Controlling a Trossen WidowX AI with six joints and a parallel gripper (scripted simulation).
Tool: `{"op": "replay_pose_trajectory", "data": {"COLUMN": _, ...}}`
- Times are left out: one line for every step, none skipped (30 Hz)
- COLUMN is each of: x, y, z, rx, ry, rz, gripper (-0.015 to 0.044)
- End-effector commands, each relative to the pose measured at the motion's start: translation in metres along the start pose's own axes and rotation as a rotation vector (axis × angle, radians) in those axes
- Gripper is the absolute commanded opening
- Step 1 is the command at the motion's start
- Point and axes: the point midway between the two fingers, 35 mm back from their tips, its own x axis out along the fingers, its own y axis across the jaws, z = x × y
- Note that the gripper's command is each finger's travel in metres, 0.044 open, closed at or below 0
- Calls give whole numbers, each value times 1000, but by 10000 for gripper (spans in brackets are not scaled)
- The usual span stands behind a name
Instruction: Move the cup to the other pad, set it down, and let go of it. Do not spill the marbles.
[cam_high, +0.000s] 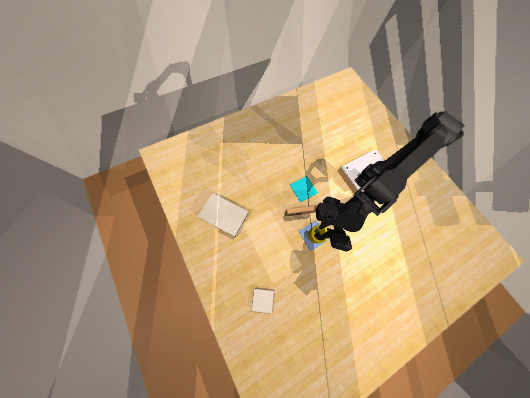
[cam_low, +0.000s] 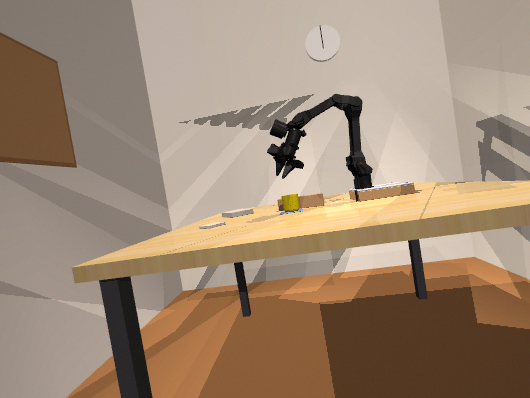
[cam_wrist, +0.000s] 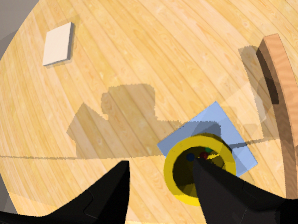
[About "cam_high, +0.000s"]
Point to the cream flat square tile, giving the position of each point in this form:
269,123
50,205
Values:
262,300

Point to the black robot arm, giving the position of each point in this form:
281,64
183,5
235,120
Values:
383,181

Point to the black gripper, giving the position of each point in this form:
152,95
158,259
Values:
338,238

